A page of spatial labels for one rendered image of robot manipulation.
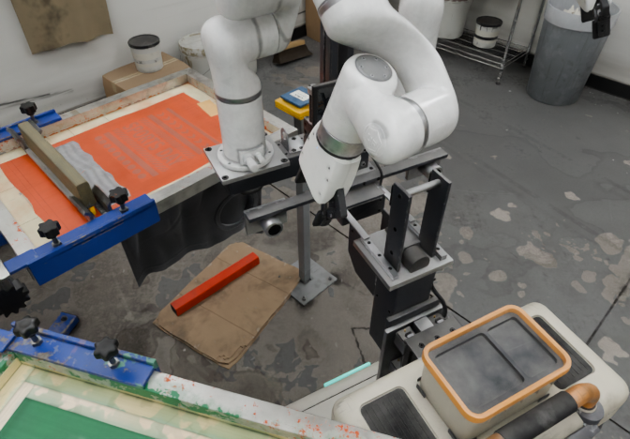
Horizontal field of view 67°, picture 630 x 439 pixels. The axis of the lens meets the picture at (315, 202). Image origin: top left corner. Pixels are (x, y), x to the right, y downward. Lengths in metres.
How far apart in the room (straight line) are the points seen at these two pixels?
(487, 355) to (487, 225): 1.81
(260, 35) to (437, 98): 0.42
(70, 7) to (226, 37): 2.57
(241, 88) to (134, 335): 1.50
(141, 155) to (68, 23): 2.08
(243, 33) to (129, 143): 0.72
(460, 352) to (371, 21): 0.59
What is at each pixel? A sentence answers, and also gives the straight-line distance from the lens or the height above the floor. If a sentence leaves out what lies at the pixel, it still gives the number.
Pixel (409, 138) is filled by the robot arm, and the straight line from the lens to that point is 0.58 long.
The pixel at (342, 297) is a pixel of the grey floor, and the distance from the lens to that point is 2.23.
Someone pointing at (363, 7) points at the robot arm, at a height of 1.57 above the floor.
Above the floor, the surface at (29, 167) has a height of 0.96.
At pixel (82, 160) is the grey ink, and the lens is 1.52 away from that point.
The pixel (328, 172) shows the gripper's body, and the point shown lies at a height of 1.34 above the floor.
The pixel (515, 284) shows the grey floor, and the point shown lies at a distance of 2.46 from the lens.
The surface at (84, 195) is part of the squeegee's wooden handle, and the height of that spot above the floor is 1.03.
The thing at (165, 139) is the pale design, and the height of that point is 0.96.
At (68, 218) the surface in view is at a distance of 1.34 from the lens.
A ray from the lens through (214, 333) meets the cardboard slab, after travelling 2.14.
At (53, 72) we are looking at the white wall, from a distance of 3.58.
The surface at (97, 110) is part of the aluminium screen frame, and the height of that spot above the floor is 0.98.
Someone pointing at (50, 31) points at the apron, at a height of 0.66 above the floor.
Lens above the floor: 1.77
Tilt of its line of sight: 41 degrees down
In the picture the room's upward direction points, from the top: straight up
